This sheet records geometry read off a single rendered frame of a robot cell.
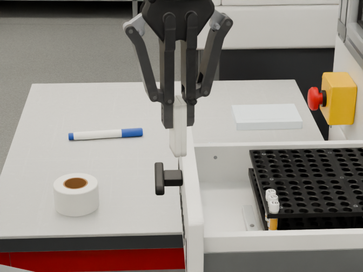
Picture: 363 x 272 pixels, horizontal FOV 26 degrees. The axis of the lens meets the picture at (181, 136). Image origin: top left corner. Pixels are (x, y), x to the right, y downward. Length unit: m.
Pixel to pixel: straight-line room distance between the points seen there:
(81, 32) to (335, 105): 3.38
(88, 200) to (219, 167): 0.21
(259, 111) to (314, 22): 0.35
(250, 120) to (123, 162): 0.28
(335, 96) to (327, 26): 0.52
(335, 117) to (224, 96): 0.38
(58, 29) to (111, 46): 0.45
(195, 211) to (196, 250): 0.04
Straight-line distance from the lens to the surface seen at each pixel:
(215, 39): 0.91
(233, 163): 1.15
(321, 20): 1.82
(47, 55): 4.25
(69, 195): 1.21
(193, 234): 0.89
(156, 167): 1.03
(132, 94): 1.67
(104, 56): 4.20
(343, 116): 1.35
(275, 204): 0.95
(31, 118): 1.58
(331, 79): 1.35
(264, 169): 1.06
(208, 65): 0.92
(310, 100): 1.35
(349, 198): 1.01
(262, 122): 1.50
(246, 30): 1.80
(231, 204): 1.10
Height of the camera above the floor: 1.39
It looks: 25 degrees down
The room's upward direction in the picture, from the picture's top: straight up
